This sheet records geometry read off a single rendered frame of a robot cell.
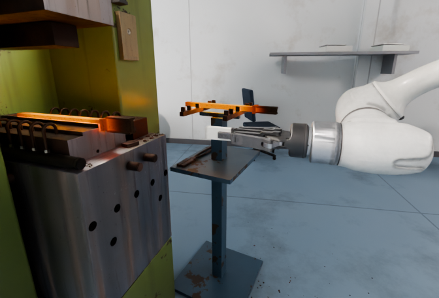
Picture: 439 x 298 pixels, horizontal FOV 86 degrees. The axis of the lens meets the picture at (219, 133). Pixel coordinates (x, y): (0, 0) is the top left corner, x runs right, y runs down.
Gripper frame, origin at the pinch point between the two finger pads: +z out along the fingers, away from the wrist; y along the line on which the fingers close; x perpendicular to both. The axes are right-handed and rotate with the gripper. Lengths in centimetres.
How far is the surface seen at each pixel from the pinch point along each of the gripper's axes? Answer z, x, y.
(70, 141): 35.0, -2.2, -11.7
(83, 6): 35.0, 30.2, -2.3
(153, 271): 29, -58, 8
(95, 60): 59, 18, 23
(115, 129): 30.9, -1.5, -0.6
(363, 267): -62, -100, 86
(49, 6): 35.0, 28.0, -11.2
